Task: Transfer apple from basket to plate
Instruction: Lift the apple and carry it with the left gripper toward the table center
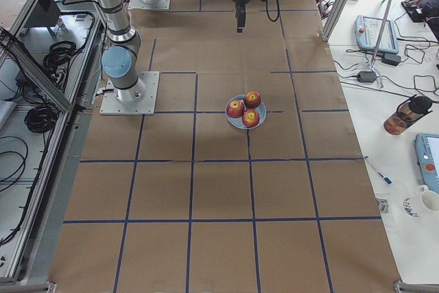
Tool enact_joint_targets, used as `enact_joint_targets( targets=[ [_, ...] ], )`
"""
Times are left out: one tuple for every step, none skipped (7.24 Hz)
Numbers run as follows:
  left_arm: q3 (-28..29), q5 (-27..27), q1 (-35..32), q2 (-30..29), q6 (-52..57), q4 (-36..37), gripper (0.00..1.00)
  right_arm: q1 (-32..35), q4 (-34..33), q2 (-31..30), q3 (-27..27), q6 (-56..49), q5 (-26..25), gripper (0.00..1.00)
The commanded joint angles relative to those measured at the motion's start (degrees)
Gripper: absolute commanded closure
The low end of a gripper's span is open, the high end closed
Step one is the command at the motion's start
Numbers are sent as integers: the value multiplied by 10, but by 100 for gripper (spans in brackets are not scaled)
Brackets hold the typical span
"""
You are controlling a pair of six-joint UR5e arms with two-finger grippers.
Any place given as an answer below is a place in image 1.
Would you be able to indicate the red apple plate far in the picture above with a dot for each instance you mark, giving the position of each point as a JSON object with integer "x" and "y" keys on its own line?
{"x": 252, "y": 99}

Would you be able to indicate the red apple plate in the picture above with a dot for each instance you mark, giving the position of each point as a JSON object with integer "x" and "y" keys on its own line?
{"x": 252, "y": 99}
{"x": 250, "y": 118}
{"x": 235, "y": 108}

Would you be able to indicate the red apple plate left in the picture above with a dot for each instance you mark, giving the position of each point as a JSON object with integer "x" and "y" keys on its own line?
{"x": 235, "y": 108}

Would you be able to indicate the red apple plate near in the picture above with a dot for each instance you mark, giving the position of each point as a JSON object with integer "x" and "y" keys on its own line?
{"x": 250, "y": 118}

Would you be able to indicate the light blue plate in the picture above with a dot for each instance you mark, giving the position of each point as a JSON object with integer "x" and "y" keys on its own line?
{"x": 261, "y": 109}

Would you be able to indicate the teach pendant blue grey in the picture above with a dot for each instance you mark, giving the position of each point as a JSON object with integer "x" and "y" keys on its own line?
{"x": 367, "y": 31}

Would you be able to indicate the black power adapter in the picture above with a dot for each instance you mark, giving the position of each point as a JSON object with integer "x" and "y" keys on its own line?
{"x": 366, "y": 76}

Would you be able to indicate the metal rod green tip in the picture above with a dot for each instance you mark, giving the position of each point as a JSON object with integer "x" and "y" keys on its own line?
{"x": 371, "y": 66}

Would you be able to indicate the glass teapot black lid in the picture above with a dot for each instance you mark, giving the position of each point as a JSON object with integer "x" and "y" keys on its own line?
{"x": 407, "y": 114}

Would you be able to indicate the blue white pen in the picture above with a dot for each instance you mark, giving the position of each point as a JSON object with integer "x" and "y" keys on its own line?
{"x": 384, "y": 177}

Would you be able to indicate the white mug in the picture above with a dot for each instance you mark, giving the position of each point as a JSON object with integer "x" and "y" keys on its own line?
{"x": 423, "y": 202}

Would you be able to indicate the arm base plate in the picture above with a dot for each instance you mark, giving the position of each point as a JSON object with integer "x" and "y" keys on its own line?
{"x": 139, "y": 100}
{"x": 151, "y": 5}

